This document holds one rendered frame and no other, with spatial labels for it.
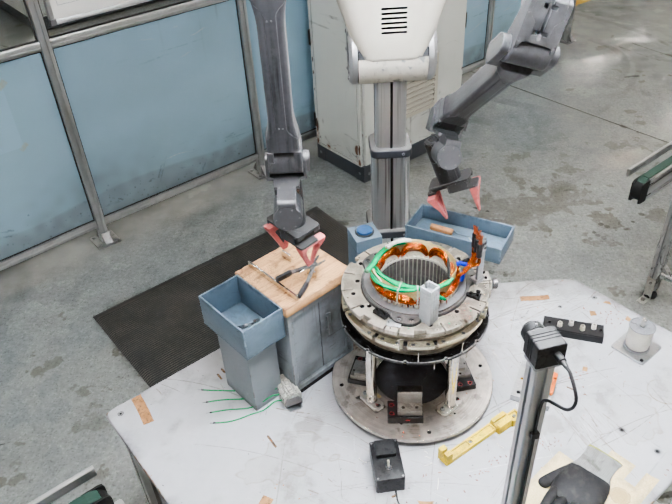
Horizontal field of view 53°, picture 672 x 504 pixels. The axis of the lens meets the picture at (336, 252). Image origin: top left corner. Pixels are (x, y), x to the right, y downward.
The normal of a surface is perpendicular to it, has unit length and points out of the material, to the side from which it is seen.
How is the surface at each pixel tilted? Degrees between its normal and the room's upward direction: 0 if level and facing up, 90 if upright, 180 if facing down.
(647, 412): 0
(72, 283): 0
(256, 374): 90
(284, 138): 98
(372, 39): 90
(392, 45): 90
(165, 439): 0
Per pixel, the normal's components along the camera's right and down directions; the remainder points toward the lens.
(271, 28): 0.05, 0.71
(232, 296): 0.68, 0.42
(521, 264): -0.04, -0.79
